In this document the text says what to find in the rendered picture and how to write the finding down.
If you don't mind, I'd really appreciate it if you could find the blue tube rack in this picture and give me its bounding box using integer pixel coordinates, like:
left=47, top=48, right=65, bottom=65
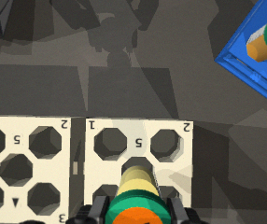
left=215, top=0, right=267, bottom=99

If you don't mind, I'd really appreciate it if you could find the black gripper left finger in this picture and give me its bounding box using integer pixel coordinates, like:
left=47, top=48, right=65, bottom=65
left=17, top=196, right=109, bottom=224

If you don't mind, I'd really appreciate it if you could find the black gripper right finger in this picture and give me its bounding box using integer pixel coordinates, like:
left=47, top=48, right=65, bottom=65
left=166, top=198, right=209, bottom=224

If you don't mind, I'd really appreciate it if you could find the green-capped sample tube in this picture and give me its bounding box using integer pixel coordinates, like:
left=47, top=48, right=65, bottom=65
left=105, top=165, right=171, bottom=224

